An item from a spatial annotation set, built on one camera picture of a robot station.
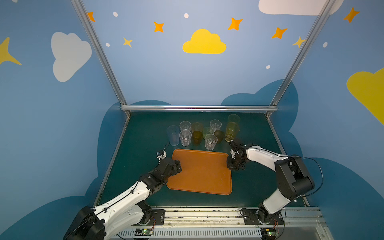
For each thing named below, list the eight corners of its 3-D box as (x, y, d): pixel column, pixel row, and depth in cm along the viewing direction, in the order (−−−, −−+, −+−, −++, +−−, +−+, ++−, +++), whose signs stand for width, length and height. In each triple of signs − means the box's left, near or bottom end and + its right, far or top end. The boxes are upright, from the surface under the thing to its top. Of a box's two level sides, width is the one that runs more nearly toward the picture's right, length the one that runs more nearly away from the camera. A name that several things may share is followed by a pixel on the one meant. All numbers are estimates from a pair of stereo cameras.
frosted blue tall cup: (168, 146, 103) (165, 134, 93) (169, 137, 108) (167, 125, 98) (179, 146, 103) (178, 134, 93) (180, 137, 108) (179, 125, 98)
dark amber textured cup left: (194, 146, 105) (194, 138, 97) (192, 139, 109) (192, 131, 101) (201, 145, 106) (202, 137, 98) (200, 138, 109) (201, 130, 102)
